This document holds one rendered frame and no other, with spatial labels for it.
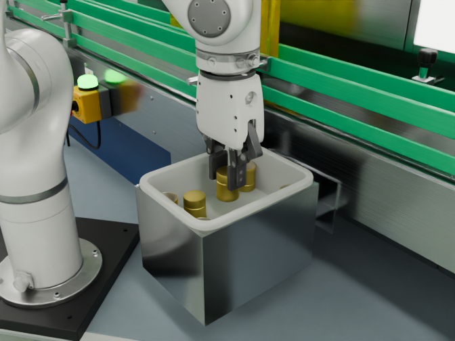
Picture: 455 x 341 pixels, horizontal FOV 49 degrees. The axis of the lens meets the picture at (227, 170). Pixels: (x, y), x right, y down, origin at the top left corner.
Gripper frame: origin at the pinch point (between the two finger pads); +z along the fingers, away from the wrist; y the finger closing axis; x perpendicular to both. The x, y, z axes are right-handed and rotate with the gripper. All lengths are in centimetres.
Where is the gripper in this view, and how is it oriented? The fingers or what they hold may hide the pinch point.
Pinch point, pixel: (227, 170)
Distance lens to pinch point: 74.3
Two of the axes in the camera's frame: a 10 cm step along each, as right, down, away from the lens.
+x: -7.7, 3.0, -5.6
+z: 0.0, 8.8, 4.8
